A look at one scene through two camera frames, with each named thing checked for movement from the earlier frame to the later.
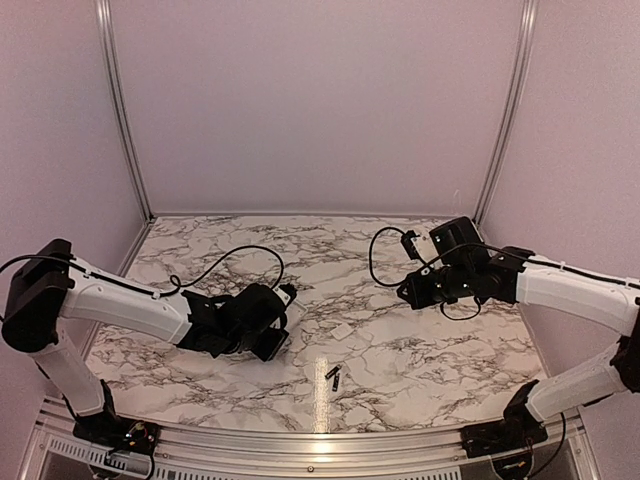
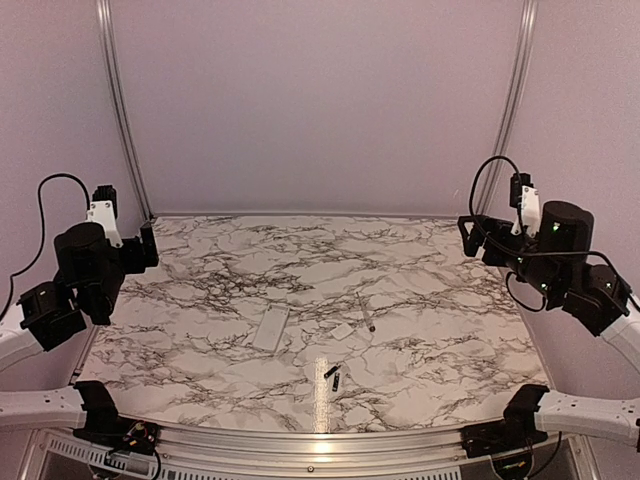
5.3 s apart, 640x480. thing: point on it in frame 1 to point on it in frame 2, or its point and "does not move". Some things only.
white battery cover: (342, 330) does not move
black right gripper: (417, 298) to (472, 245)
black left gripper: (269, 349) to (137, 263)
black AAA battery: (333, 371) does not move
